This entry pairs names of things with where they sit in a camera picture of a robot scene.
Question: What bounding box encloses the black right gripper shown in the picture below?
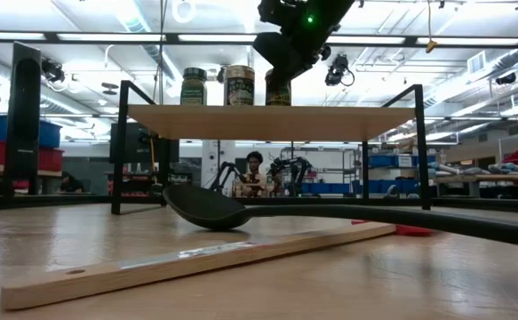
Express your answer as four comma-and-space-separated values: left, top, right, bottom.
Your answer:
252, 0, 357, 84

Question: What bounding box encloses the yellow-lidded spice jar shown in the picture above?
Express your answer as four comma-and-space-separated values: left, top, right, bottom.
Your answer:
265, 68, 292, 107

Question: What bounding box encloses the furikake seasoning jar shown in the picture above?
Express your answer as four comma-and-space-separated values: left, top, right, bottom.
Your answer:
223, 65, 256, 107

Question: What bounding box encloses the green-lidded oregano jar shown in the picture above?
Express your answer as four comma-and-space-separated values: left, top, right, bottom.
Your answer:
180, 67, 208, 107

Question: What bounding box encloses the row of blue shelf bins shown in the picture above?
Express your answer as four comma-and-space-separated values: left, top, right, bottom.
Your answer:
368, 154, 437, 169

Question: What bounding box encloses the person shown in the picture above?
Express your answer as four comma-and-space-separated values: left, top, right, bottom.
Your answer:
60, 172, 85, 194
234, 150, 271, 198

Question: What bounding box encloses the row of blue floor bins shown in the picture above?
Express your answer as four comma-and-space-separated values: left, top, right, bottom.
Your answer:
302, 179, 419, 196

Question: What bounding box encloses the black monitor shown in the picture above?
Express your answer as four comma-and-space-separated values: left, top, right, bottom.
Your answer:
109, 123, 180, 164

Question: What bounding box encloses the dark plastic serving spoon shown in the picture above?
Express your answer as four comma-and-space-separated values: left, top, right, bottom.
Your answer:
163, 183, 518, 251

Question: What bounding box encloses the flat red plastic object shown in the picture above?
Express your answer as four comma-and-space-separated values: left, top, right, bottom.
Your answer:
351, 220, 434, 237

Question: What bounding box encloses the wooden workbench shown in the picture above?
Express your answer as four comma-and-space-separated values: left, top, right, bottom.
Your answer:
434, 174, 518, 199

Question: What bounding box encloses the large blue storage bin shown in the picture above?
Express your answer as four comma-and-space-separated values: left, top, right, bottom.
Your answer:
0, 114, 63, 149

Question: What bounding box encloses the large red storage bin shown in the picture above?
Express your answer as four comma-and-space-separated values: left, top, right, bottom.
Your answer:
0, 140, 65, 173

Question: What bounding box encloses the long wooden board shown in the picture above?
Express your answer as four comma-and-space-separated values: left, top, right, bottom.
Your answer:
0, 221, 396, 312

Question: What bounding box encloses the black overhead camera with cable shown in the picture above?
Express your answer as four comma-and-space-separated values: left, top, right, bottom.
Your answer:
324, 53, 356, 87

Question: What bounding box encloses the wooden shelf with black frame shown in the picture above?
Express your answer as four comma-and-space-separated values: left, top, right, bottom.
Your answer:
110, 80, 432, 216

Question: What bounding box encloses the metal wire rack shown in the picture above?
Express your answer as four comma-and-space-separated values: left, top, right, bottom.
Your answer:
279, 146, 363, 196

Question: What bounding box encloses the white ring light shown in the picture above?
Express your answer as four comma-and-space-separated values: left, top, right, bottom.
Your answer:
171, 0, 196, 24

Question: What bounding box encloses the hanging cord with yellow tag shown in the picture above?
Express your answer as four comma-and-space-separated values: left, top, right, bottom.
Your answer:
425, 0, 438, 54

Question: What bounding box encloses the black overhead frame beam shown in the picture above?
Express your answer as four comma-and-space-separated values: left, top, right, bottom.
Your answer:
0, 29, 518, 49

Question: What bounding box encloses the black upright post with slot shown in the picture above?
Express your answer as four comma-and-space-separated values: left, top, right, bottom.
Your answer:
3, 42, 43, 196

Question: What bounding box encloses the black table edge rail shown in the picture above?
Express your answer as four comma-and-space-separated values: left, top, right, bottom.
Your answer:
0, 191, 518, 215

